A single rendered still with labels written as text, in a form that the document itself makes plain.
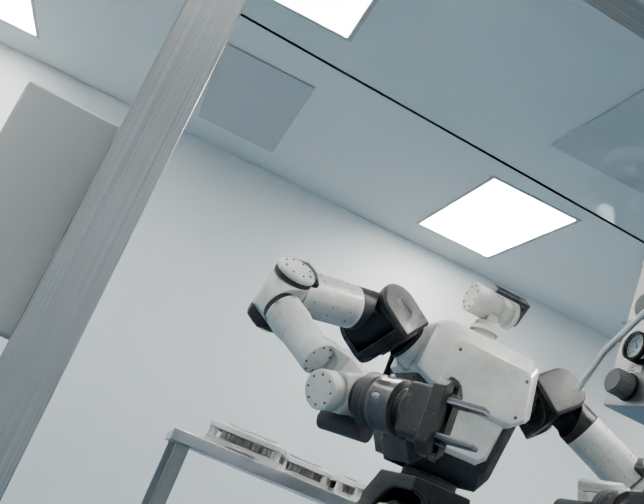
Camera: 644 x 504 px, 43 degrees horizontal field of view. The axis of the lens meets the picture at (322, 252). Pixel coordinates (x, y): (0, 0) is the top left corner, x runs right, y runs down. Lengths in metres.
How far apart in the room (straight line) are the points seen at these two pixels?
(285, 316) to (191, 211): 4.56
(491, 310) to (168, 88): 1.05
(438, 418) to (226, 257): 4.76
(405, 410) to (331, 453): 4.73
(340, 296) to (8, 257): 0.81
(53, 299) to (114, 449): 4.92
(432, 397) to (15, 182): 0.66
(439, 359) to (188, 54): 0.93
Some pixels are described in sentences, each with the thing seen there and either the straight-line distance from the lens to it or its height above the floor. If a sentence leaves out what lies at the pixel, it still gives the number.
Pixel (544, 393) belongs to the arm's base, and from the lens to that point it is 1.81.
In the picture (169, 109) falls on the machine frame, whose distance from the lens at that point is 0.89.
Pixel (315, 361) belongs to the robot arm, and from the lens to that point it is 1.39.
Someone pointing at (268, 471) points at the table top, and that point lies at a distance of 2.30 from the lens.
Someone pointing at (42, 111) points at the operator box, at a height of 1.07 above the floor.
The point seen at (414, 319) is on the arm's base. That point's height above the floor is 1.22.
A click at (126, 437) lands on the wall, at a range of 5.74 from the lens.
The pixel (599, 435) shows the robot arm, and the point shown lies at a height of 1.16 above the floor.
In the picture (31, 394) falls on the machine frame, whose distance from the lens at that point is 0.84.
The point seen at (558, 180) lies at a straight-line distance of 1.14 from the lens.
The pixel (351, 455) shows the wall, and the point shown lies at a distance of 6.01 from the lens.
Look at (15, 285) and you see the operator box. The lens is 0.90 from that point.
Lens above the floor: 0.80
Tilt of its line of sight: 16 degrees up
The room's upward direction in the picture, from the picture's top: 23 degrees clockwise
